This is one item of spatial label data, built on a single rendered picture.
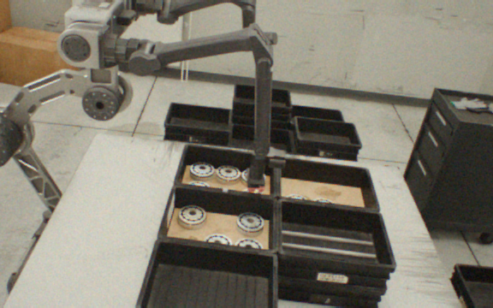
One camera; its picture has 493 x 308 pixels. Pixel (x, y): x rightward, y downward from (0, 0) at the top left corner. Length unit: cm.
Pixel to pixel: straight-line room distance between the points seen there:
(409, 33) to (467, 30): 54
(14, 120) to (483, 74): 439
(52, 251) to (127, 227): 30
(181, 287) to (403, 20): 381
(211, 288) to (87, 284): 45
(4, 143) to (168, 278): 91
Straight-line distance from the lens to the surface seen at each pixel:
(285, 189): 208
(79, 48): 161
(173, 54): 155
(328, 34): 482
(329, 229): 193
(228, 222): 186
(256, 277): 168
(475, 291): 284
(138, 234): 198
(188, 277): 165
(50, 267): 189
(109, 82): 194
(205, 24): 475
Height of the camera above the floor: 204
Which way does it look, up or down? 32 degrees down
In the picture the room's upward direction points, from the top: 8 degrees clockwise
